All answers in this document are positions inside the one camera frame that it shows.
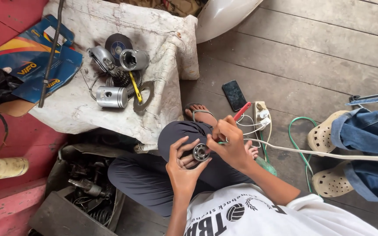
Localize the white cloth-covered table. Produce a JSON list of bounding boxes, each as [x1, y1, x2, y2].
[[29, 0, 200, 151]]

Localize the crate of metal parts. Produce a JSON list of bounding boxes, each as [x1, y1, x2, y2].
[[28, 143, 128, 236]]

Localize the brown cardboard sheet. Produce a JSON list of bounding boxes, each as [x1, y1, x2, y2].
[[0, 98, 39, 117]]

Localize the white motorcycle fairing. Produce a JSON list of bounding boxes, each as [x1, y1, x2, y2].
[[195, 0, 264, 44]]

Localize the black ribbed rod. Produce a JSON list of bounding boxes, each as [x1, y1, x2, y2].
[[38, 0, 65, 109]]

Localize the person's left hand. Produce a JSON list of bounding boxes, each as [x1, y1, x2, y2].
[[166, 136, 213, 197]]

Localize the cream clog shoe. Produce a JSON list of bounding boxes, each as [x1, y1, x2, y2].
[[307, 110, 351, 153], [312, 160, 354, 198]]

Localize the person's right hand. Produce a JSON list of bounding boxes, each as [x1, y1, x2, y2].
[[206, 115, 259, 173]]

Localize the chrome metal housing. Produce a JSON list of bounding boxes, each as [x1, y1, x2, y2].
[[86, 45, 117, 75]]

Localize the black grinding disc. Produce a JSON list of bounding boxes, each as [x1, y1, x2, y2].
[[105, 33, 134, 63]]

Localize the yellowed plastic can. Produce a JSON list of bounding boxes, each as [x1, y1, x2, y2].
[[0, 157, 30, 183]]

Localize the patterned fabric heap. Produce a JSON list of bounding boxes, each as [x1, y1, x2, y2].
[[105, 0, 207, 18]]

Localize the metal piston with pin hole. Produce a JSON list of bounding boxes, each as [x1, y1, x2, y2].
[[96, 85, 129, 109]]

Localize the steel ball bearing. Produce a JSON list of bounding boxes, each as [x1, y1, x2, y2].
[[192, 143, 211, 162]]

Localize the flat metal ring plate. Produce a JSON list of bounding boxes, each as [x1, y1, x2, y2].
[[133, 81, 155, 113]]

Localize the yellow-handled tool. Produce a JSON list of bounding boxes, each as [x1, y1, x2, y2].
[[129, 71, 143, 103]]

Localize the hollow metal piston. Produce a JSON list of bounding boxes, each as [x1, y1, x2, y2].
[[119, 49, 150, 71]]

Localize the black smartphone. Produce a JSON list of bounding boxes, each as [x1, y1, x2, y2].
[[222, 79, 248, 112]]

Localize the dark toothed gear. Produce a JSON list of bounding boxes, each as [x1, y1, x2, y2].
[[106, 66, 142, 99]]

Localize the thin white charger cable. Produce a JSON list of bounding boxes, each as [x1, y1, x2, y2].
[[236, 113, 272, 149]]

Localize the green cable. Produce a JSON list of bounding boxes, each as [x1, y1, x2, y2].
[[259, 116, 321, 194]]

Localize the thick white cable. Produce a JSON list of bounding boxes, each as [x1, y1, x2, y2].
[[243, 138, 378, 164]]

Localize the black metal stand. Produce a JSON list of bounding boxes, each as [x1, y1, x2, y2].
[[349, 80, 378, 111]]

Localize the person's dark trousers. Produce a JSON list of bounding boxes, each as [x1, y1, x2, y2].
[[107, 120, 257, 218]]

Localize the red-handled screwdriver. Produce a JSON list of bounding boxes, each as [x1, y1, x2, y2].
[[211, 102, 252, 142]]

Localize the blue cardboard packet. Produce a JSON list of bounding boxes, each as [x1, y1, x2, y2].
[[11, 46, 84, 104], [0, 35, 83, 82], [21, 14, 75, 50]]

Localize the person's white printed shirt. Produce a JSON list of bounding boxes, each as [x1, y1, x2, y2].
[[184, 183, 378, 236]]

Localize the white power strip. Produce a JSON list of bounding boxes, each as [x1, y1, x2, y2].
[[253, 101, 272, 132]]

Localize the thin wire ring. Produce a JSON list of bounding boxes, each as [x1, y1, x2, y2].
[[89, 73, 108, 101]]

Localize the person's foot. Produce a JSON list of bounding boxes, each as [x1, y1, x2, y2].
[[185, 104, 218, 128], [245, 145, 259, 160]]

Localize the grey flip-flop sandal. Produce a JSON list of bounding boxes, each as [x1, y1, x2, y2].
[[184, 102, 216, 122]]

